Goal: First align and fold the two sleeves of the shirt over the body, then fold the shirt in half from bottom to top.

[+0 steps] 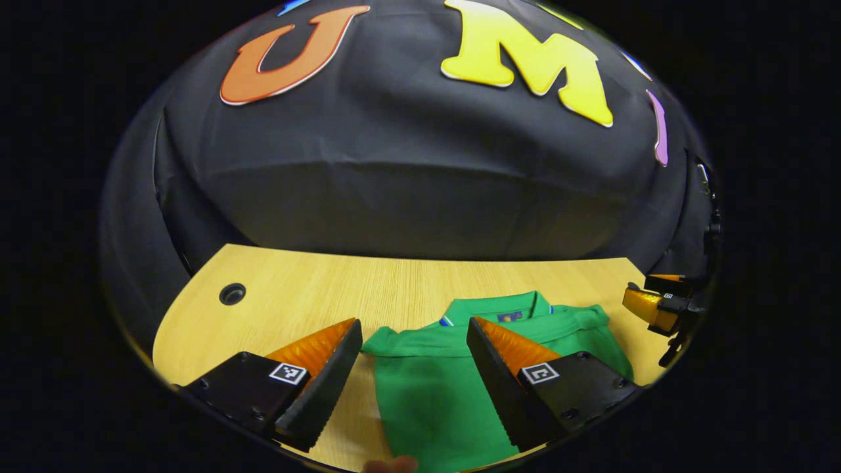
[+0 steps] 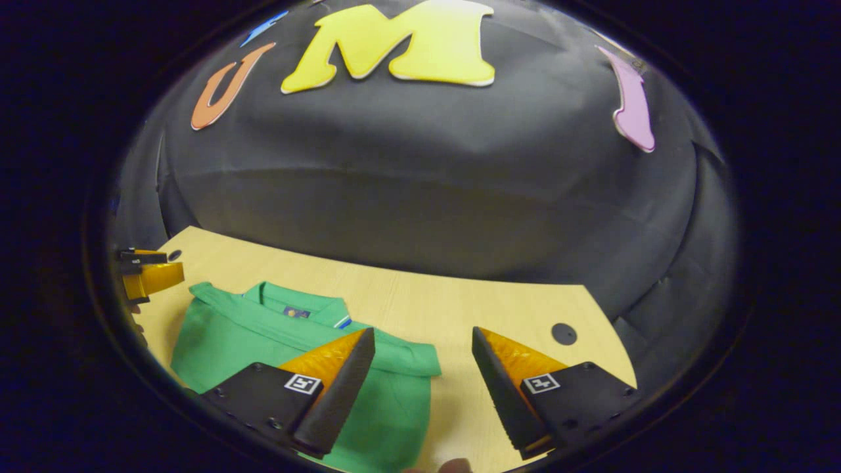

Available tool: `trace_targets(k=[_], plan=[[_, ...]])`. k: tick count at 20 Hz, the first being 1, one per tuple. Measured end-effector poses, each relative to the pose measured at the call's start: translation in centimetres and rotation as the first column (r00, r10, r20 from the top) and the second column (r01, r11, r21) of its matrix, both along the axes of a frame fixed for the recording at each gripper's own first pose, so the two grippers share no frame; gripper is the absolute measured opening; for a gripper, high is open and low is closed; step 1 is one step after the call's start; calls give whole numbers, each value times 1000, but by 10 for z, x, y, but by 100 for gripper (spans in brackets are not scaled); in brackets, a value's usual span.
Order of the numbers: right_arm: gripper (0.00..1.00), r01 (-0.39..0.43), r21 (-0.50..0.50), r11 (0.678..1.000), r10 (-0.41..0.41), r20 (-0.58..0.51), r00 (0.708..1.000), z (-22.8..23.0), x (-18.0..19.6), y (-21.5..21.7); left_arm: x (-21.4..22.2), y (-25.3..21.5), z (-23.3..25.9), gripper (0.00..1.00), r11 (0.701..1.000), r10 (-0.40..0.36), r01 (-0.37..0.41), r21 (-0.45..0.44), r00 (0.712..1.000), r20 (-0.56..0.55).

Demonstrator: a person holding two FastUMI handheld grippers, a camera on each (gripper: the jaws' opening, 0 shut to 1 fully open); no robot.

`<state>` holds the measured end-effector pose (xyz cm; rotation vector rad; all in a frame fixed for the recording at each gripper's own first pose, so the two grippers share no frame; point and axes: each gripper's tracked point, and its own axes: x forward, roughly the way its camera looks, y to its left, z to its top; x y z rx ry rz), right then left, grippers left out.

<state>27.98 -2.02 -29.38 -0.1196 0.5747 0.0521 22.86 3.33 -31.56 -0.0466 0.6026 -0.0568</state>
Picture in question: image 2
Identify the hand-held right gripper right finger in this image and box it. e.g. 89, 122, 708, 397
472, 326, 641, 461

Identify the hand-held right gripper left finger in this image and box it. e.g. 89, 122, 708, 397
197, 327, 376, 459

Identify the green T-shirt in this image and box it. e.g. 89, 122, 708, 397
171, 281, 442, 473

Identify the black backdrop cloth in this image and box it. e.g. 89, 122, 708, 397
108, 0, 743, 395

